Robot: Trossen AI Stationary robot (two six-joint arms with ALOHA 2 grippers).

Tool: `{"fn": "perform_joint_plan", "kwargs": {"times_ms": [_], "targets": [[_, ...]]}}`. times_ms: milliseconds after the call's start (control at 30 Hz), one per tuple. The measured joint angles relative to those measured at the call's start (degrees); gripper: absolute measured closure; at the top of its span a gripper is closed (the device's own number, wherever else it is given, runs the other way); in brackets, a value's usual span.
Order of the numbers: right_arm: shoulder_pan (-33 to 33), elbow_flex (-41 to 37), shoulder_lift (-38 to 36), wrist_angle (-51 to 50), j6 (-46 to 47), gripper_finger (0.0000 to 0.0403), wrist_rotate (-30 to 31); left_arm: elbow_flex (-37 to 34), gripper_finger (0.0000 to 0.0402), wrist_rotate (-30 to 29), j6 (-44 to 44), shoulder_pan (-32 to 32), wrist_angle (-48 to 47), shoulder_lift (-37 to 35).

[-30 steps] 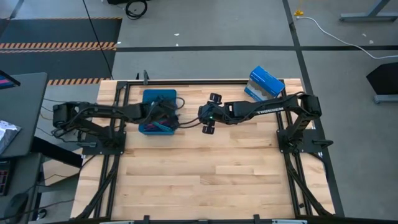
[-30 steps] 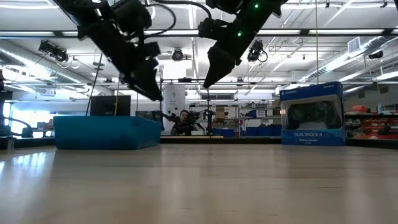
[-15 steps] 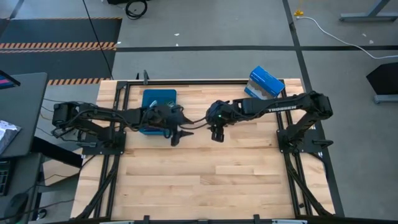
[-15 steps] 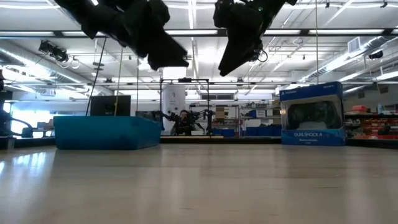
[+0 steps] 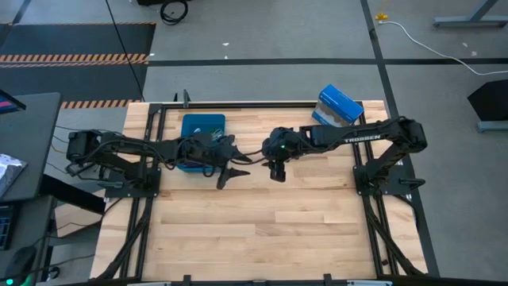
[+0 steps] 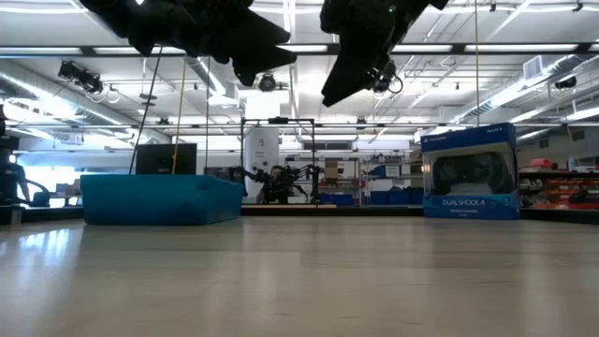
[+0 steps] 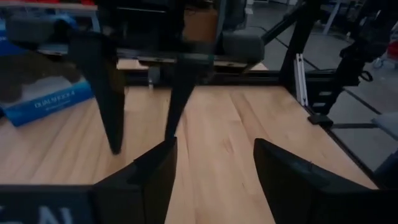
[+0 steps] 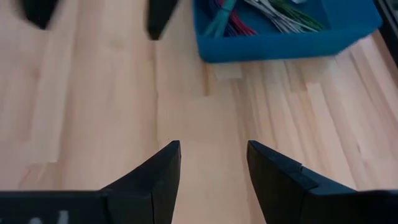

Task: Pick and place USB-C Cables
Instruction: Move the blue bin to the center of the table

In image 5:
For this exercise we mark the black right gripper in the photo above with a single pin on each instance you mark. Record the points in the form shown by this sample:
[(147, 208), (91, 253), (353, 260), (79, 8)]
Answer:
[(282, 143)]

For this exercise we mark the monitor with blue screen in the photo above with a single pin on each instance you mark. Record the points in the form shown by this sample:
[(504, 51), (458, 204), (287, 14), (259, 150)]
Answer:
[(8, 104)]

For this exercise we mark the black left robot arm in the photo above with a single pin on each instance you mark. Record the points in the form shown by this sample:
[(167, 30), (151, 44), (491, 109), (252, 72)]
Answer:
[(131, 147)]

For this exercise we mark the grey metal table leg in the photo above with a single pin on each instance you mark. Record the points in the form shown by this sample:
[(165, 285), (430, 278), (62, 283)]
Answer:
[(470, 20)]

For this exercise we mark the silver foil bag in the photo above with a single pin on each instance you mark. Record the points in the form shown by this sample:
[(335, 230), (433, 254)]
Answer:
[(8, 171)]

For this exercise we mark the black computer mouse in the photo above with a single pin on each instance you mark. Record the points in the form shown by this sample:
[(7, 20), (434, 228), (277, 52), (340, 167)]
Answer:
[(19, 262)]

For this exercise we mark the black table clamp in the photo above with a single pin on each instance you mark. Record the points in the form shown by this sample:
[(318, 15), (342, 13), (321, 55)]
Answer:
[(185, 98)]

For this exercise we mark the black stand base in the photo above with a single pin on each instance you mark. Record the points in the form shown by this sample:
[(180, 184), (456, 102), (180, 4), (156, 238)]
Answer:
[(492, 101)]

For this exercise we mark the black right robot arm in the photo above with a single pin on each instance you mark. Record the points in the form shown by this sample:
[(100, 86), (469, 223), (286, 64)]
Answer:
[(357, 137)]

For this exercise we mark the blue cardboard box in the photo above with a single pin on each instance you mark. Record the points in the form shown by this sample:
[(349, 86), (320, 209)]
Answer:
[(337, 104)]

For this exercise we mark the blue plastic bin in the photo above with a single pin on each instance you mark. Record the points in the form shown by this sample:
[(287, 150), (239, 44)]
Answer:
[(192, 121)]

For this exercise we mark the dark grey desk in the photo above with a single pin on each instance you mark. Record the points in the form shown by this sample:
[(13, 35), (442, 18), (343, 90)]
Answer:
[(28, 147)]

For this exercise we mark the black hazard-striped floor mat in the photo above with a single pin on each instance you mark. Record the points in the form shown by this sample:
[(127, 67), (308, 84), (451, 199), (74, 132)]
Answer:
[(75, 79)]

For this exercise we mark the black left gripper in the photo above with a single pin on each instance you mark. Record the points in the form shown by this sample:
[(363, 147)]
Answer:
[(212, 151)]

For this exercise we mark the yellow plug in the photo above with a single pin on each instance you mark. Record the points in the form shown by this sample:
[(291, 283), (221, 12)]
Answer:
[(381, 16)]

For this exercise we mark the black keyboard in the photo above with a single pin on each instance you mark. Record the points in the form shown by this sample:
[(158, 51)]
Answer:
[(5, 228)]

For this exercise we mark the black metal table frame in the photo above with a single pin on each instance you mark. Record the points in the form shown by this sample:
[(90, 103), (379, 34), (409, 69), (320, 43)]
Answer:
[(238, 105)]

